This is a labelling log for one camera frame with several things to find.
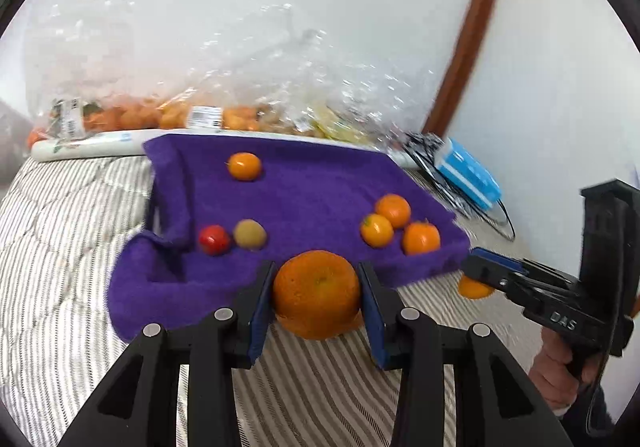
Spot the medium orange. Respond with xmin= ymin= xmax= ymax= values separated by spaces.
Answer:
xmin=375 ymin=194 xmax=412 ymax=230

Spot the brown wooden door frame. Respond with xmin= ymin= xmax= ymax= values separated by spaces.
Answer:
xmin=425 ymin=0 xmax=508 ymax=135

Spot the blue tissue box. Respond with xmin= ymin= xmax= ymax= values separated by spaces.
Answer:
xmin=434 ymin=138 xmax=502 ymax=210

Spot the clear bag of brown fruit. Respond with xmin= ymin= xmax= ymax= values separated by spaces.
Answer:
xmin=255 ymin=27 xmax=326 ymax=138

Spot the small yellow-green fruit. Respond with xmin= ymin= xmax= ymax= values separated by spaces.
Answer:
xmin=233 ymin=219 xmax=268 ymax=249

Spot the person's right hand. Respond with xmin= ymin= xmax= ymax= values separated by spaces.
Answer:
xmin=530 ymin=327 xmax=601 ymax=410

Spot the purple towel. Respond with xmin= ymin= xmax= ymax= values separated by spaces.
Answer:
xmin=107 ymin=133 xmax=472 ymax=343

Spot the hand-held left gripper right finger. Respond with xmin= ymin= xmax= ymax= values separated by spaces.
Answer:
xmin=356 ymin=261 xmax=573 ymax=447

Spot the clear bag of oranges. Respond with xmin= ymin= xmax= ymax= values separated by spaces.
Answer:
xmin=160 ymin=72 xmax=266 ymax=132

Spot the clear bag of tangerines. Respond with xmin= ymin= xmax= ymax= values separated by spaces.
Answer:
xmin=22 ymin=0 xmax=171 ymax=148

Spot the black cable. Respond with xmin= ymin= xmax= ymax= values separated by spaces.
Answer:
xmin=477 ymin=199 xmax=517 ymax=243
xmin=415 ymin=147 xmax=481 ymax=218

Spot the large orange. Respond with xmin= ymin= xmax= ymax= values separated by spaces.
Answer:
xmin=272 ymin=250 xmax=365 ymax=341

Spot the striped bed sheet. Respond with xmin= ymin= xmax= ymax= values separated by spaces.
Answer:
xmin=0 ymin=154 xmax=551 ymax=447

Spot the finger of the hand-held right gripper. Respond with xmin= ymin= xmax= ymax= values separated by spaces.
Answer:
xmin=460 ymin=257 xmax=531 ymax=308
xmin=470 ymin=248 xmax=576 ymax=285

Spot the person's right forearm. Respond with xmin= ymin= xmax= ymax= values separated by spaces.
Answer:
xmin=550 ymin=377 xmax=636 ymax=447

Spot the small red fruit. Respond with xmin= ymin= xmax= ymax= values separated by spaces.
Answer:
xmin=198 ymin=225 xmax=232 ymax=256

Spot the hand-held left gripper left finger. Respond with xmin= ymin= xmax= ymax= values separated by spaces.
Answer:
xmin=57 ymin=261 xmax=278 ymax=447

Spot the clear bag of yellow fruit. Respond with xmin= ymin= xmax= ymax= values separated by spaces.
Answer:
xmin=310 ymin=42 xmax=436 ymax=152

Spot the white plastic bag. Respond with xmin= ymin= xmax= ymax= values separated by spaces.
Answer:
xmin=0 ymin=99 xmax=32 ymax=182

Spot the small orange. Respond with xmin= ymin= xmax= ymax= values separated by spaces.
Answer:
xmin=401 ymin=221 xmax=442 ymax=256
xmin=360 ymin=213 xmax=394 ymax=248
xmin=227 ymin=152 xmax=263 ymax=182
xmin=457 ymin=274 xmax=496 ymax=300

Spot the black wire rack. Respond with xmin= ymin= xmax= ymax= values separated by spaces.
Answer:
xmin=400 ymin=131 xmax=481 ymax=218

